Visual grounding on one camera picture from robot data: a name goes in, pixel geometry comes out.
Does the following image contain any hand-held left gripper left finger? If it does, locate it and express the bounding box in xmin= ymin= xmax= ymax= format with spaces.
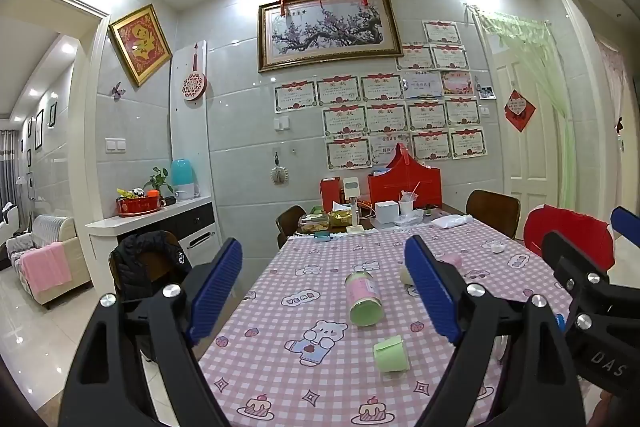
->
xmin=62 ymin=237 xmax=246 ymax=427

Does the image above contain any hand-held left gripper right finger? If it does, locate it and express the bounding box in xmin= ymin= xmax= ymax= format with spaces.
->
xmin=404 ymin=235 xmax=587 ymax=427

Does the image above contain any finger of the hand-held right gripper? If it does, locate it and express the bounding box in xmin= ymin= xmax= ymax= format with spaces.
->
xmin=610 ymin=205 xmax=640 ymax=251
xmin=542 ymin=231 xmax=612 ymax=295

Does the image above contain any pink and green cup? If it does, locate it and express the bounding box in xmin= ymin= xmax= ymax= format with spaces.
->
xmin=346 ymin=271 xmax=385 ymax=328

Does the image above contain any white cup with straws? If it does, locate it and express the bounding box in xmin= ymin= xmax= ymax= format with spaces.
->
xmin=398 ymin=190 xmax=421 ymax=218

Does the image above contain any red chair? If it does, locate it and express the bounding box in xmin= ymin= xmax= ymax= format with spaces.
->
xmin=523 ymin=205 xmax=616 ymax=274

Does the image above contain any white plastic bag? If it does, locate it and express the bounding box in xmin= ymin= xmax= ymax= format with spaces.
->
xmin=430 ymin=214 xmax=474 ymax=229

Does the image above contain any black jacket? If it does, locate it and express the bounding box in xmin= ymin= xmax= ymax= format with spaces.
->
xmin=108 ymin=230 xmax=194 ymax=304

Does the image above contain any brown chair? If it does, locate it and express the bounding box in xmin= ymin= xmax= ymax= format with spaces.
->
xmin=465 ymin=189 xmax=521 ymax=241

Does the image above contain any white square box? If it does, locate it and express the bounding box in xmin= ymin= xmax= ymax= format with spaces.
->
xmin=374 ymin=200 xmax=399 ymax=224

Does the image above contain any white counter cabinet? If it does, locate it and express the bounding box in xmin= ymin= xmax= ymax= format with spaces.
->
xmin=84 ymin=199 xmax=221 ymax=290

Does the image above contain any dark wooden chair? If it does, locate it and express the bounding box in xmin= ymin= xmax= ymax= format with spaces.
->
xmin=275 ymin=205 xmax=308 ymax=251

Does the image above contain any white panel door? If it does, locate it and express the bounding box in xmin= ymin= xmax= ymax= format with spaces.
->
xmin=492 ymin=51 xmax=562 ymax=208

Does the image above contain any red gift bag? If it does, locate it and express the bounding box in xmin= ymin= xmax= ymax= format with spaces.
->
xmin=368 ymin=144 xmax=444 ymax=210

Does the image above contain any red round tray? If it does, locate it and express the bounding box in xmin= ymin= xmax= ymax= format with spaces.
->
xmin=115 ymin=196 xmax=163 ymax=219

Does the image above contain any blue and white humidifier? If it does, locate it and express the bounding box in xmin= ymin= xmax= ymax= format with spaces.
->
xmin=170 ymin=159 xmax=201 ymax=201

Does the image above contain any clear snack container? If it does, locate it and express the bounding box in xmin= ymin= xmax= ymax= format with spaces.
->
xmin=298 ymin=213 xmax=331 ymax=236

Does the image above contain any green potted plant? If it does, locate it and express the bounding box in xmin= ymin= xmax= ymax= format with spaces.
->
xmin=144 ymin=166 xmax=169 ymax=196

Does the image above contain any white desk lamp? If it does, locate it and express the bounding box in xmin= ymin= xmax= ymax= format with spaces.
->
xmin=342 ymin=176 xmax=370 ymax=236

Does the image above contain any hanging white brush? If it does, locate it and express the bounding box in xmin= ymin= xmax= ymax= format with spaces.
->
xmin=269 ymin=151 xmax=287 ymax=186

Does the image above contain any red box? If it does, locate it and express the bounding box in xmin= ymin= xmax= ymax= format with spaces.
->
xmin=320 ymin=178 xmax=343 ymax=213

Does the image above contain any red diamond paper decoration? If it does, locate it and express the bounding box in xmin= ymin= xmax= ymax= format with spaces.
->
xmin=503 ymin=89 xmax=537 ymax=133

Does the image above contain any pink blanket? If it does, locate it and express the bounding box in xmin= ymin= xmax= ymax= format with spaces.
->
xmin=19 ymin=241 xmax=73 ymax=296

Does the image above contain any beige sofa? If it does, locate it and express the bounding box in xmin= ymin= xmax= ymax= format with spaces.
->
xmin=7 ymin=214 xmax=94 ymax=311

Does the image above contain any group of award certificates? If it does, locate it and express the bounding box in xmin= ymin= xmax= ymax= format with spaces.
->
xmin=273 ymin=20 xmax=489 ymax=170

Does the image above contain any grey window curtain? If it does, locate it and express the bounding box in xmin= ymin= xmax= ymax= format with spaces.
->
xmin=0 ymin=129 xmax=21 ymax=219

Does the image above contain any gold framed red picture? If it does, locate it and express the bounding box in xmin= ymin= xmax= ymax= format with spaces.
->
xmin=108 ymin=4 xmax=174 ymax=88

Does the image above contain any framed plum blossom picture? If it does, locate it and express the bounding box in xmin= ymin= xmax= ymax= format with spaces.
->
xmin=257 ymin=0 xmax=404 ymax=73

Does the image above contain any green string curtain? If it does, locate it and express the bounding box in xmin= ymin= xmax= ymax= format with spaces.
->
xmin=474 ymin=6 xmax=577 ymax=208

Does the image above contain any round pink wall ornament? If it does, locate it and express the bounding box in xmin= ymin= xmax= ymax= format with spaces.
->
xmin=182 ymin=41 xmax=208 ymax=102

